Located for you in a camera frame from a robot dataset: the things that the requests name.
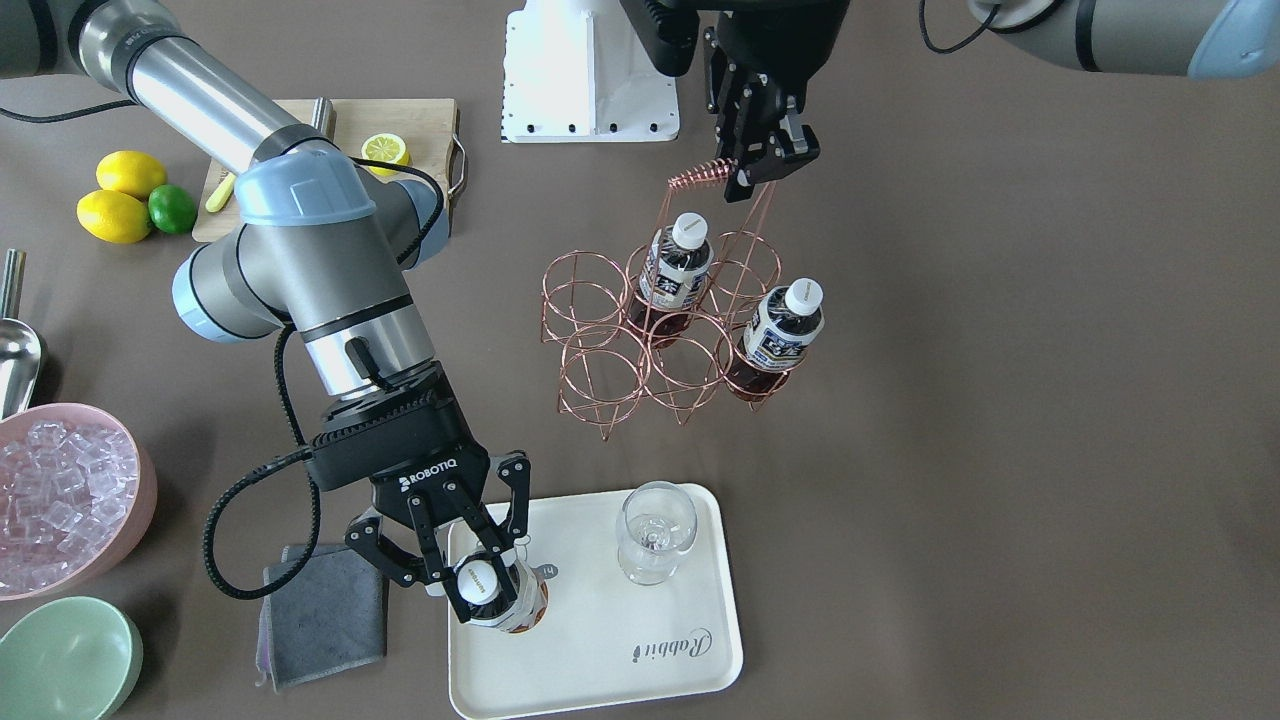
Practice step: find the green lime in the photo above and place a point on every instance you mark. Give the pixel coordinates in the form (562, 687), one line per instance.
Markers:
(171, 209)

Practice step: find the whole lemon lower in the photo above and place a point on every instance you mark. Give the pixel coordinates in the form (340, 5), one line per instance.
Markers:
(114, 216)

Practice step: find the pink bowl of ice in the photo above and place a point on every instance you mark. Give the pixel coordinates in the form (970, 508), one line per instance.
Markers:
(78, 495)

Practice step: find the tea bottle at basket end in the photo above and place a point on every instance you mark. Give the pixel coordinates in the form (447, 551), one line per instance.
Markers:
(785, 324)

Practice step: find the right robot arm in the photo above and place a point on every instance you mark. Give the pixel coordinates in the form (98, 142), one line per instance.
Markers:
(321, 251)

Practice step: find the tea bottle near handle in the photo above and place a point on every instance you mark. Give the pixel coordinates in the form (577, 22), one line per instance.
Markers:
(672, 280)

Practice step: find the copper wire bottle basket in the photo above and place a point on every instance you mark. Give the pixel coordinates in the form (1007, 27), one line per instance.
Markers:
(607, 369)

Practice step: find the half lemon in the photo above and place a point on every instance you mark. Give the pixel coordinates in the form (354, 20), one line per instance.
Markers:
(387, 148)

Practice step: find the cream rabbit tray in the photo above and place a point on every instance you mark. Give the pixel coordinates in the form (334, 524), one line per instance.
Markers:
(604, 640)

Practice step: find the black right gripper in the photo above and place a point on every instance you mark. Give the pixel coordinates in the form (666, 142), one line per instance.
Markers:
(437, 491)

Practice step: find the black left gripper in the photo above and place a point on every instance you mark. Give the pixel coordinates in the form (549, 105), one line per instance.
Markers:
(762, 52)

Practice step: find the whole lemon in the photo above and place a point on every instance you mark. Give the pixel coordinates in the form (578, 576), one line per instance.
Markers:
(132, 172)
(114, 216)

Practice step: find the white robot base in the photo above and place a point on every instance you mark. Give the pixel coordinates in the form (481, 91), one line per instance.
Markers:
(577, 73)

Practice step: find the bamboo cutting board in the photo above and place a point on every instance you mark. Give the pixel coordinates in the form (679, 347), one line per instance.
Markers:
(427, 125)

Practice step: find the tea bottle grasped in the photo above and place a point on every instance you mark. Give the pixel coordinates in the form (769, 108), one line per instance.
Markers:
(488, 603)

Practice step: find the steel ice scoop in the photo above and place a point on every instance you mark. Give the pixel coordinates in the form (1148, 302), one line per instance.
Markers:
(22, 350)

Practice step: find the mint green bowl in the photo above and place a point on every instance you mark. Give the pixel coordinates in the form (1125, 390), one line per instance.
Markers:
(73, 658)

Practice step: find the whole lemon upper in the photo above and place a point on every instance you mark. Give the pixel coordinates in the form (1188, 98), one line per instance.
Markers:
(132, 172)

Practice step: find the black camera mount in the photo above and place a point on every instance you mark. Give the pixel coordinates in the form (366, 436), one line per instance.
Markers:
(670, 32)

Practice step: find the steel cylinder grinder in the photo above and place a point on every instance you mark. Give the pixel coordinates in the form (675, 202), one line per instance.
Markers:
(324, 117)

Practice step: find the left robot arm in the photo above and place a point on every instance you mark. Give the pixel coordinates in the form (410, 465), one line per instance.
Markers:
(1194, 39)

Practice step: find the yellow plastic knife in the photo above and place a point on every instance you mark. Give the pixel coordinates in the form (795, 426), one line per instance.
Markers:
(219, 197)

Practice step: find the grey folded cloth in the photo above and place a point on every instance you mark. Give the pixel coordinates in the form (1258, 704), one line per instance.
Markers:
(330, 618)

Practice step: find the wine glass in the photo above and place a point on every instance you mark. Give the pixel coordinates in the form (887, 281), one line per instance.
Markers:
(656, 527)

